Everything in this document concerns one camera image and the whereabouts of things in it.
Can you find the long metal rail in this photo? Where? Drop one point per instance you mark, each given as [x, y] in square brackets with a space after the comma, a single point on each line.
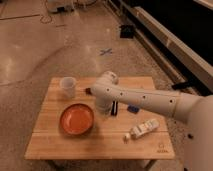
[182, 33]

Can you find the dark brown food piece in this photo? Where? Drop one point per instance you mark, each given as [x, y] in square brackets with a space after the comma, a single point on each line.
[88, 91]

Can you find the translucent plastic cup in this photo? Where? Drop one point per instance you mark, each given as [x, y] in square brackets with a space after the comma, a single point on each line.
[68, 85]

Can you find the black striped rectangular block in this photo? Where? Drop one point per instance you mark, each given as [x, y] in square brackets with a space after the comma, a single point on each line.
[114, 109]

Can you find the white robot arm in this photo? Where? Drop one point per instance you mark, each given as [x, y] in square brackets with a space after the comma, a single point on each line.
[193, 110]

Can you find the blue sponge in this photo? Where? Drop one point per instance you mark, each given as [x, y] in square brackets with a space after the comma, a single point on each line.
[133, 109]

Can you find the black box on floor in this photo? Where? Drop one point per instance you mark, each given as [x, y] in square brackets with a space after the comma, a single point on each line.
[127, 31]

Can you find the wooden table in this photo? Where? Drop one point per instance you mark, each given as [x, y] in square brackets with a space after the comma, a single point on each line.
[103, 141]

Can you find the white plastic bottle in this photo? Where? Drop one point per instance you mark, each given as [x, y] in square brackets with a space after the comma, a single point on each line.
[142, 129]

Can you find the orange ceramic bowl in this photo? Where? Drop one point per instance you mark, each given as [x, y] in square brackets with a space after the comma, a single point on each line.
[76, 119]

